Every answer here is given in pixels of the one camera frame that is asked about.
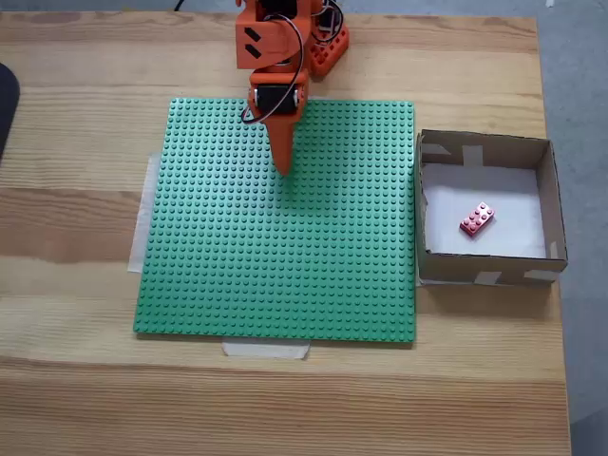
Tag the red lego block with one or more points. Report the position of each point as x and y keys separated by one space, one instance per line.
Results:
x=477 y=219

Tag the green lego baseplate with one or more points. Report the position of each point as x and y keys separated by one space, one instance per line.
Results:
x=309 y=237

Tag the brown cardboard box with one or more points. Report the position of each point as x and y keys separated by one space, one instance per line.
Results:
x=556 y=214

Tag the long masking tape strip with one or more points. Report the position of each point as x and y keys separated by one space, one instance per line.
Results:
x=140 y=237

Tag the short masking tape strip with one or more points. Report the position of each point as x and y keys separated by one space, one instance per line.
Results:
x=266 y=350

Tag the white paper sheet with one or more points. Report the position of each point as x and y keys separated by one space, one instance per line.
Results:
x=503 y=190

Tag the black rounded object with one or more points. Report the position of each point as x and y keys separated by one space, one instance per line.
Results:
x=7 y=104

